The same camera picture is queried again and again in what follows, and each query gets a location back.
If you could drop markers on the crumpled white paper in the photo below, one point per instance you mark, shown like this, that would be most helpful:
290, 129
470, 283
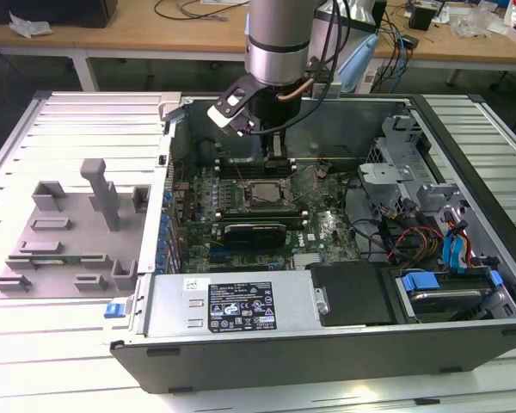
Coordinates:
28, 26

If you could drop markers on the silver power supply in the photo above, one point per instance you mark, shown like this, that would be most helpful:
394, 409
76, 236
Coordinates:
176, 301

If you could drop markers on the green motherboard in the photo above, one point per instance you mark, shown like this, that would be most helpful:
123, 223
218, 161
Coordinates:
322, 223

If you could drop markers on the blue case latch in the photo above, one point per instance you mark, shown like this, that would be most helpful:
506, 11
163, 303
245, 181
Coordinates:
114, 310

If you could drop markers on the black graphics card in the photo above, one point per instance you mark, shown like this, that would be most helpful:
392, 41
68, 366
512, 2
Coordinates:
253, 234

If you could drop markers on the round coin cell battery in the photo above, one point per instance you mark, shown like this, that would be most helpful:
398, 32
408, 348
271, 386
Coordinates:
323, 173

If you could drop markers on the black drive bay cover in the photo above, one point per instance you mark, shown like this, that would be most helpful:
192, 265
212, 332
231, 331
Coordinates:
352, 292

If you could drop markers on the black power adapter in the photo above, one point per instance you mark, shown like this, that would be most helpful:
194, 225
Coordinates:
410, 41

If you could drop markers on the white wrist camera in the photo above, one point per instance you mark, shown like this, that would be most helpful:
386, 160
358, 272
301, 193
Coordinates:
223, 114

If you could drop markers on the clear plastic bags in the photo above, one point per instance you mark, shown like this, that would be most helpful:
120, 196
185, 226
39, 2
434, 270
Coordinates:
477, 21

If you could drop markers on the small black box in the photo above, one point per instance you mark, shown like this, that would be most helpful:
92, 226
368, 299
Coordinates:
421, 19

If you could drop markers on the black RAM slot bank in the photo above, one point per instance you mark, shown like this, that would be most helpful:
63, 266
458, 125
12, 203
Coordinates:
258, 215
251, 169

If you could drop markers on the silver metal drive cage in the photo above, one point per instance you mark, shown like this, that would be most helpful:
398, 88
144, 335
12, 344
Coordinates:
382, 176

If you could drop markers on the open black PC case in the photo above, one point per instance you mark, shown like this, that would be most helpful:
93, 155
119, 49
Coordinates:
284, 361

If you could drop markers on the grey parts rack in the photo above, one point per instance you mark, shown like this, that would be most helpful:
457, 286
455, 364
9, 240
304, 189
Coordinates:
81, 241

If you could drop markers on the hard disk in blue carrier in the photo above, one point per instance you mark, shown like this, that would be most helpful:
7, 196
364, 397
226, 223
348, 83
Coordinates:
447, 299

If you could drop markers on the CPU socket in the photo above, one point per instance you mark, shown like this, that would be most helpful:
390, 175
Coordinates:
247, 199

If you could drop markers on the silver chipset heatsink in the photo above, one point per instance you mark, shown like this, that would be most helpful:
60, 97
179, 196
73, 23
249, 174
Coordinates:
307, 260

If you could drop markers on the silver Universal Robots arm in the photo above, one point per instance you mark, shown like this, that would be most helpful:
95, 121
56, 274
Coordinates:
275, 51

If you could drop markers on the wooden desk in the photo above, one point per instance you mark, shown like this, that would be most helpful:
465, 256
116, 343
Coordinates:
90, 36

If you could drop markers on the green RAM stick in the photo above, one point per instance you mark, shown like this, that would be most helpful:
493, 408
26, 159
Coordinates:
81, 259

